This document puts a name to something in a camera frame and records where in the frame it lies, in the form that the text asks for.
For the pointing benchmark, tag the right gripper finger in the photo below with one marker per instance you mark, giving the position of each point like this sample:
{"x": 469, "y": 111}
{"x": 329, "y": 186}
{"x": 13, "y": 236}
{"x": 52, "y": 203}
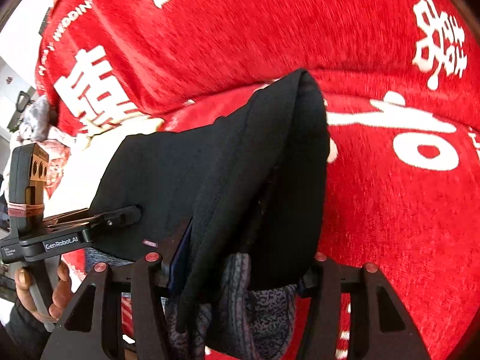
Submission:
{"x": 176, "y": 253}

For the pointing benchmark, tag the black pants with grey waistband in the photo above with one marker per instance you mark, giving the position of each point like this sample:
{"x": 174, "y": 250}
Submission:
{"x": 254, "y": 185}

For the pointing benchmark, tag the person's left hand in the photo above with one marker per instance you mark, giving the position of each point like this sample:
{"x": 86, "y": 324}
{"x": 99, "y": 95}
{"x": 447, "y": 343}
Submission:
{"x": 60, "y": 299}

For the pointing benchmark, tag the red embroidered round cushion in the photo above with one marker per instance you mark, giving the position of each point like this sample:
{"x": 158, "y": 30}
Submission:
{"x": 58, "y": 158}

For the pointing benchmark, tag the grey quilted jacket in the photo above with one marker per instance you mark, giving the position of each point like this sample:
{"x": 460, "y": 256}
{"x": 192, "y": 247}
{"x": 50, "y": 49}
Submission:
{"x": 37, "y": 120}

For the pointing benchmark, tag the red sofa cover with characters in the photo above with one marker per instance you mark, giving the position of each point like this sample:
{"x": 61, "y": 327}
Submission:
{"x": 401, "y": 83}

